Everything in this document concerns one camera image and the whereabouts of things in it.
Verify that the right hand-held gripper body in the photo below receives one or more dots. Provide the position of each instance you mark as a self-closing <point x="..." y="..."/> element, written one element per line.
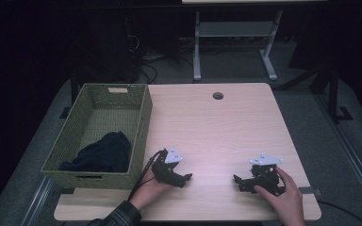
<point x="265" y="177"/>

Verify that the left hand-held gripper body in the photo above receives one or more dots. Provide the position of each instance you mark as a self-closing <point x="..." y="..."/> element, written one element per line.
<point x="163" y="171"/>

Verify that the dark cloth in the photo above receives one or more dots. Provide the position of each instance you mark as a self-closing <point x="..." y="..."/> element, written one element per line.
<point x="106" y="153"/>

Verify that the green woven basket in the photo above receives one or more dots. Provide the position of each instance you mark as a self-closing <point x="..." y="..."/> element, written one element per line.
<point x="116" y="116"/>

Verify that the person's left hand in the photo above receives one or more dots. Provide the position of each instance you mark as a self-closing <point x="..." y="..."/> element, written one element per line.
<point x="147" y="191"/>

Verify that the person's right hand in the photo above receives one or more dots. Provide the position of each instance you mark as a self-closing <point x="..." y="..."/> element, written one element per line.
<point x="290" y="204"/>

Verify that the black metal stand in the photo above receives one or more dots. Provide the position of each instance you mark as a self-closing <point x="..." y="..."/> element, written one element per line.
<point x="332" y="91"/>

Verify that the dark computer tower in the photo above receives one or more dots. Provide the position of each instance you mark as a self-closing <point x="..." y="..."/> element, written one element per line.
<point x="113" y="47"/>

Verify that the metal floor rail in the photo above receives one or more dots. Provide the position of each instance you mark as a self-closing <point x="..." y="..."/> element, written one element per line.
<point x="37" y="201"/>
<point x="352" y="150"/>

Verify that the grey metal table frame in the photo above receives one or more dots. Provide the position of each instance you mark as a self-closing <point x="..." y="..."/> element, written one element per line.
<point x="235" y="29"/>

